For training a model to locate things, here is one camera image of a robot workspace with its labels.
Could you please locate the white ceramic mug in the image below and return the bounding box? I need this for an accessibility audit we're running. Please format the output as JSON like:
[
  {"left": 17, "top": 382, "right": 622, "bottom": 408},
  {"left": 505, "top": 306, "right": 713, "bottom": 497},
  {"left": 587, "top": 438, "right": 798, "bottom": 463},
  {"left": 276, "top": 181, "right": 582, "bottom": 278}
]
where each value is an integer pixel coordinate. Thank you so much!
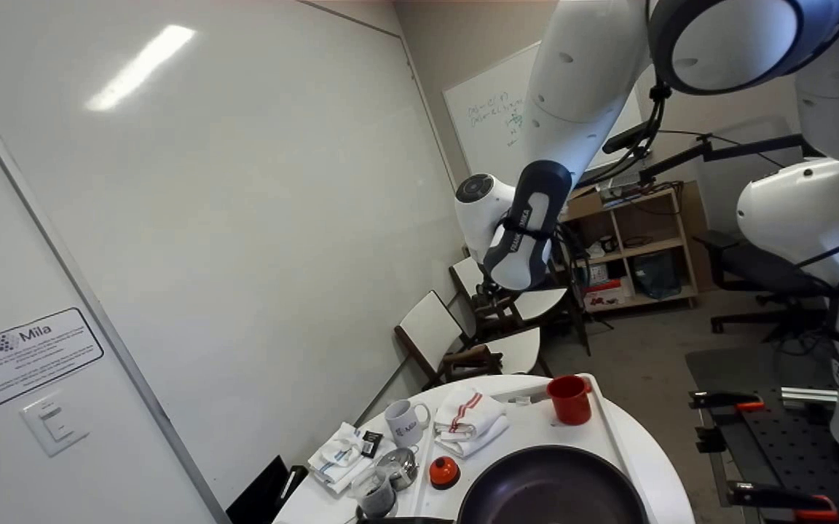
[{"left": 383, "top": 398, "right": 434, "bottom": 447}]

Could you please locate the white round table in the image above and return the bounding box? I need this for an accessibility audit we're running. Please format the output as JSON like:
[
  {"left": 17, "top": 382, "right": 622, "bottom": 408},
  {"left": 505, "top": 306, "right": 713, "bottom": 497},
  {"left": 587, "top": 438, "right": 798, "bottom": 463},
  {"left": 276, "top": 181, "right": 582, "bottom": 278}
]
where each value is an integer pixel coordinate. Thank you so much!
[{"left": 270, "top": 373, "right": 700, "bottom": 524}]

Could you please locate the small metal bowl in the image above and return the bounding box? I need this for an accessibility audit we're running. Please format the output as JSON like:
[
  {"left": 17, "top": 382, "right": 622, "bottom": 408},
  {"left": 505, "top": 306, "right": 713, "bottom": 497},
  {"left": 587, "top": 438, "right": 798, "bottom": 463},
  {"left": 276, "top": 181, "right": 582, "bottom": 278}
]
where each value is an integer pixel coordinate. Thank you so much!
[{"left": 372, "top": 444, "right": 421, "bottom": 488}]

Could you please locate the white wall sign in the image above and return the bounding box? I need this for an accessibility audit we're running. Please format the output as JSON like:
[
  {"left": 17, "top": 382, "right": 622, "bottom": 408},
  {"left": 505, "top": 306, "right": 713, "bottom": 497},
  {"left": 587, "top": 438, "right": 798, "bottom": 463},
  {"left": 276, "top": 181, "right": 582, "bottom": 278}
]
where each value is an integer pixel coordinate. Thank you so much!
[{"left": 0, "top": 306, "right": 109, "bottom": 411}]

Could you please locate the white towel with red stripes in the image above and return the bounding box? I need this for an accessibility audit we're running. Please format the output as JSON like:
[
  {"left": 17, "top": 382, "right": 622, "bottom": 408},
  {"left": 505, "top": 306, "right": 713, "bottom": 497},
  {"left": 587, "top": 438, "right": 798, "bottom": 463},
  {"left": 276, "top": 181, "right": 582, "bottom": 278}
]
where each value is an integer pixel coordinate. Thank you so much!
[{"left": 431, "top": 387, "right": 512, "bottom": 459}]

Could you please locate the silver metal bar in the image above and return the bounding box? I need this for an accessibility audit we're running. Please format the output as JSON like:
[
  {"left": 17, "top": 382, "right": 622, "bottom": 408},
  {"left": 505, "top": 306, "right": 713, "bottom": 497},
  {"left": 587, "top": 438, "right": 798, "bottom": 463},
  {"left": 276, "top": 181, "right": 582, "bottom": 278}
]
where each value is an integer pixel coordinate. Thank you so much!
[{"left": 777, "top": 383, "right": 839, "bottom": 408}]

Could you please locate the wall whiteboard with writing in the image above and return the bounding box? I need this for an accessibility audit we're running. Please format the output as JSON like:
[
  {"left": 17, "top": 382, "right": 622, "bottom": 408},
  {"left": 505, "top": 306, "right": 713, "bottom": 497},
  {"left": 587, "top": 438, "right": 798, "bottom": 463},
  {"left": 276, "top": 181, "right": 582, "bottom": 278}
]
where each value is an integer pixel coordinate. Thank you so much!
[{"left": 444, "top": 40, "right": 656, "bottom": 192}]

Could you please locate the black office chair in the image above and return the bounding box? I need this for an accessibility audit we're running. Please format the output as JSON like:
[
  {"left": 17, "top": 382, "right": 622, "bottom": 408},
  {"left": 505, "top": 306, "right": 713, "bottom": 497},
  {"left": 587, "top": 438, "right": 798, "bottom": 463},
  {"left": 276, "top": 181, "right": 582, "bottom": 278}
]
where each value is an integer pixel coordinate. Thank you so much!
[{"left": 705, "top": 227, "right": 837, "bottom": 347}]

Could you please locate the black orange bar clamp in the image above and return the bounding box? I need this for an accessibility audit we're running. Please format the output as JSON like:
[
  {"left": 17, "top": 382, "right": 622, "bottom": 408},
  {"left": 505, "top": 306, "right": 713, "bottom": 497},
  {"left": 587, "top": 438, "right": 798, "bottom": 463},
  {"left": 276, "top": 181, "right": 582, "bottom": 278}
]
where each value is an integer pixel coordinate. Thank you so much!
[
  {"left": 687, "top": 387, "right": 767, "bottom": 418},
  {"left": 728, "top": 476, "right": 839, "bottom": 524}
]

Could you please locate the wooden shelf unit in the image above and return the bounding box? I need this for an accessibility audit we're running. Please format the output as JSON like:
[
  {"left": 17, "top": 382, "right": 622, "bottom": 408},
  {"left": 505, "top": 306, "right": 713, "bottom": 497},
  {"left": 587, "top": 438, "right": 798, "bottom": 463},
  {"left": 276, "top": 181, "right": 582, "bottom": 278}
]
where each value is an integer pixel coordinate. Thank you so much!
[{"left": 553, "top": 184, "right": 703, "bottom": 313}]

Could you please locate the small black block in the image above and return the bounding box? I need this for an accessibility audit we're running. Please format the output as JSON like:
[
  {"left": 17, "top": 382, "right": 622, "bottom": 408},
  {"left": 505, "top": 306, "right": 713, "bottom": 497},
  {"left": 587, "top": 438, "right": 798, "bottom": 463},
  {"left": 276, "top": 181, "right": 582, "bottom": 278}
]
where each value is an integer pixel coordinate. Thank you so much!
[{"left": 694, "top": 424, "right": 732, "bottom": 456}]

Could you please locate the black bag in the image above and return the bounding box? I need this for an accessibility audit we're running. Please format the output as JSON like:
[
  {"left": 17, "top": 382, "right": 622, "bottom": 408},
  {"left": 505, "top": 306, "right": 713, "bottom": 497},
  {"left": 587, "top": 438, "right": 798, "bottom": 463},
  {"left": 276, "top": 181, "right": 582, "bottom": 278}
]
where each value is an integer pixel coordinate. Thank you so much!
[{"left": 633, "top": 251, "right": 681, "bottom": 299}]

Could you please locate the large white wall board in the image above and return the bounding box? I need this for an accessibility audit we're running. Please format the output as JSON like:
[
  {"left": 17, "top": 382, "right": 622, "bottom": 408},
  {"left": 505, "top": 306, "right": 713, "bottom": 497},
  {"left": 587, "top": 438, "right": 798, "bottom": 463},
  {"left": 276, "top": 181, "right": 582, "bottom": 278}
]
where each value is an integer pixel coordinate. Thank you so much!
[{"left": 0, "top": 0, "right": 472, "bottom": 511}]

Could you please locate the black frying pan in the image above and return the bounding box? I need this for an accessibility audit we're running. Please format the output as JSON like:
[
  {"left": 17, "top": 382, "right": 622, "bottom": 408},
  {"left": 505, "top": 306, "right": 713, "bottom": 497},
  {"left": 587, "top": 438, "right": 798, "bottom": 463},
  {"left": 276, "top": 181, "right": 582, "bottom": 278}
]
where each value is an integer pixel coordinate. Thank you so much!
[{"left": 359, "top": 441, "right": 654, "bottom": 524}]

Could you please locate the red mug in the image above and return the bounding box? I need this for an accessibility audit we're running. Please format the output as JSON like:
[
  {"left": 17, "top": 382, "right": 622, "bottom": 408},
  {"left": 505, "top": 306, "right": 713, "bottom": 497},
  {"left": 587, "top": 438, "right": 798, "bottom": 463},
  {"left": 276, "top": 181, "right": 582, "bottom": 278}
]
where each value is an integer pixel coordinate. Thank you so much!
[{"left": 546, "top": 373, "right": 597, "bottom": 427}]

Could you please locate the black box at wall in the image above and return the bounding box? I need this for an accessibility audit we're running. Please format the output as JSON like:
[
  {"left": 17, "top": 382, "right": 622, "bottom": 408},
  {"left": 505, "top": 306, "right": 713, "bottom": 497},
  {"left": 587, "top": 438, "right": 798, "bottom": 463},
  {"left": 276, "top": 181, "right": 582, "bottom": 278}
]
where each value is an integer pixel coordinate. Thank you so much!
[{"left": 224, "top": 454, "right": 313, "bottom": 524}]

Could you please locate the black perforated robot table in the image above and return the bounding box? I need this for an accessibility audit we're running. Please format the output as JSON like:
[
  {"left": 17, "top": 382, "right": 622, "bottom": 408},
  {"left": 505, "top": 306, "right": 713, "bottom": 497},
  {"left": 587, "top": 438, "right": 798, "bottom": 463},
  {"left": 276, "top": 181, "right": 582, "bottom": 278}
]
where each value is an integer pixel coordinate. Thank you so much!
[{"left": 684, "top": 342, "right": 839, "bottom": 524}]

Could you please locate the small grey cup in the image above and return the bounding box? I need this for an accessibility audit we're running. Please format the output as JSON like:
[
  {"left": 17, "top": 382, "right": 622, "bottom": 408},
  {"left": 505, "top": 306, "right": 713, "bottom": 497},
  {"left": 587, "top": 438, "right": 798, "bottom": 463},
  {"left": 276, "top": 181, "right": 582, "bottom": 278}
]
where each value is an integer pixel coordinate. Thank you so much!
[{"left": 356, "top": 476, "right": 400, "bottom": 520}]

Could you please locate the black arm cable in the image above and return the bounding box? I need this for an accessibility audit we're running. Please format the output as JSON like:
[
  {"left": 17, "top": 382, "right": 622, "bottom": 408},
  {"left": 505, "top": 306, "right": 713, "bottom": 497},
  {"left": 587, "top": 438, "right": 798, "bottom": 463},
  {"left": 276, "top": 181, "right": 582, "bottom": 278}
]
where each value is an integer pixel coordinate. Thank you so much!
[{"left": 597, "top": 82, "right": 675, "bottom": 163}]

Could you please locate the white light switch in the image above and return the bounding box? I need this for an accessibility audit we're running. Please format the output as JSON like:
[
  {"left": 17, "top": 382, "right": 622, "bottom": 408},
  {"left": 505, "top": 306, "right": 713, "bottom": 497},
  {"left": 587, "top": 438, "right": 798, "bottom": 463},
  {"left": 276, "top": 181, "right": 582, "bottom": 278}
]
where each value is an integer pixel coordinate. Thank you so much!
[{"left": 20, "top": 387, "right": 93, "bottom": 459}]

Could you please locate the small orange round shaker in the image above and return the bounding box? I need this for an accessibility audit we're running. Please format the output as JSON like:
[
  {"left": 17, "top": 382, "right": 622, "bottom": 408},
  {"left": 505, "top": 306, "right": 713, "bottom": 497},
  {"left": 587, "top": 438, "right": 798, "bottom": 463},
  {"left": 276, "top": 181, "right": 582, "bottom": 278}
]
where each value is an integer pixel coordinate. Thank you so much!
[{"left": 428, "top": 454, "right": 463, "bottom": 491}]

